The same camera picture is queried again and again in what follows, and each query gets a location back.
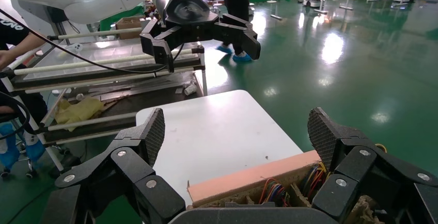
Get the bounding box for seated person black shirt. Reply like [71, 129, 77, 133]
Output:
[0, 17, 49, 179]

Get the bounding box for small white roll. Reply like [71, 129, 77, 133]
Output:
[183, 83, 198, 97]

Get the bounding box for tube frame cart dark shelves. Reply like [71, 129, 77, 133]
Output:
[0, 27, 209, 182]

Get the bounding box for yellow cloth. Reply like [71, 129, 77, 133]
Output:
[54, 98, 105, 133]

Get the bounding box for cardboard divider box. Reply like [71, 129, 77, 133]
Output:
[186, 150, 387, 224]

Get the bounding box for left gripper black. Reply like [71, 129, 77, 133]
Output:
[139, 0, 261, 74]

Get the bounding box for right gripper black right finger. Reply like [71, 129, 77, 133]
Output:
[307, 107, 438, 223]

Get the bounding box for colourful wire bundle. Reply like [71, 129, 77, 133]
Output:
[299, 162, 329, 199]

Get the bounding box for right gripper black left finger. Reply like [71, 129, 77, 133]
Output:
[54, 107, 186, 224]

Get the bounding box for thin black cable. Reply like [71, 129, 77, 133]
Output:
[0, 8, 187, 75]

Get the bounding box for brown cardboard box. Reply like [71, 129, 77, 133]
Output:
[114, 17, 146, 40]

